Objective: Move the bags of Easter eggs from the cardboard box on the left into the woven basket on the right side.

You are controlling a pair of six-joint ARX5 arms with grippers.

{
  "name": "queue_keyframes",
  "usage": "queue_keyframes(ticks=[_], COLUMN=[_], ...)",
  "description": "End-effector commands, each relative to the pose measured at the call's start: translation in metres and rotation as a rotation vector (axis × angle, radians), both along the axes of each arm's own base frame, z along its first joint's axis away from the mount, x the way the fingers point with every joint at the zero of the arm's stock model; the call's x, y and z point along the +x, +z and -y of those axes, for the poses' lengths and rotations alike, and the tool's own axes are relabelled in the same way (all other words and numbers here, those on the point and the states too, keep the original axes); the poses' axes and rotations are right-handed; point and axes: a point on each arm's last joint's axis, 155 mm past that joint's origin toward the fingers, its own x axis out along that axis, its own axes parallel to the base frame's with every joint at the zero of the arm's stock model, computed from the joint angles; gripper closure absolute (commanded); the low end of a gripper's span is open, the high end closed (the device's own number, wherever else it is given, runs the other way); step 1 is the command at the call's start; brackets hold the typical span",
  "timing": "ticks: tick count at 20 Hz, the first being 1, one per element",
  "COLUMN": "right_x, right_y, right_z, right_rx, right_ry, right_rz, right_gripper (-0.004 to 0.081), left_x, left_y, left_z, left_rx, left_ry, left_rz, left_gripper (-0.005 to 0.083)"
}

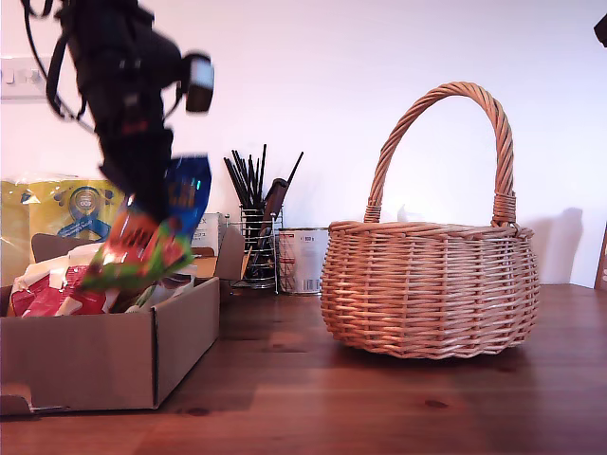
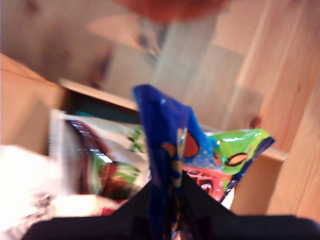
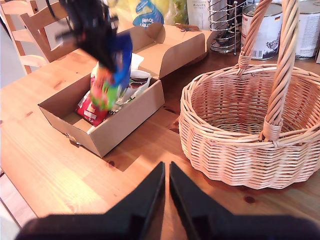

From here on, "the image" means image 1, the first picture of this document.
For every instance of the brown wooden chair part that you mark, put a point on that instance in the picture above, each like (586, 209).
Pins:
(601, 265)

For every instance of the white wall switch plate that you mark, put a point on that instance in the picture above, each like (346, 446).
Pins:
(19, 80)

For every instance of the yellow plastic package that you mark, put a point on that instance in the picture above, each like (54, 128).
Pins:
(42, 213)

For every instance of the blue orange chocolate egg bag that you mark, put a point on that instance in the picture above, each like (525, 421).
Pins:
(137, 251)

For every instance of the white green Galaxy egg bag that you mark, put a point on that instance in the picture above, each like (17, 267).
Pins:
(182, 283)

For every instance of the red and white egg bag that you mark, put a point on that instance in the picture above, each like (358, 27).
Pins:
(42, 301)

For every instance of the tin can with white label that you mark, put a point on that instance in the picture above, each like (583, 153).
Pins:
(299, 265)

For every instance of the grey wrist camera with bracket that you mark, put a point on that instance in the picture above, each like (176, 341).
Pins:
(199, 80)

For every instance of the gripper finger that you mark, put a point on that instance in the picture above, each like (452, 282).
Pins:
(142, 175)

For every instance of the brown cardboard box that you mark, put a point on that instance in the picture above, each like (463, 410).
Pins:
(95, 360)

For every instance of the small white pointed object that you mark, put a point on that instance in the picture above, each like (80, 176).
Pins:
(404, 214)

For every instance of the black chopstick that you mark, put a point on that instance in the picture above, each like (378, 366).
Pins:
(263, 170)
(233, 183)
(241, 178)
(294, 167)

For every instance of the white Porlex box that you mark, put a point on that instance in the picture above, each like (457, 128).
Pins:
(213, 237)

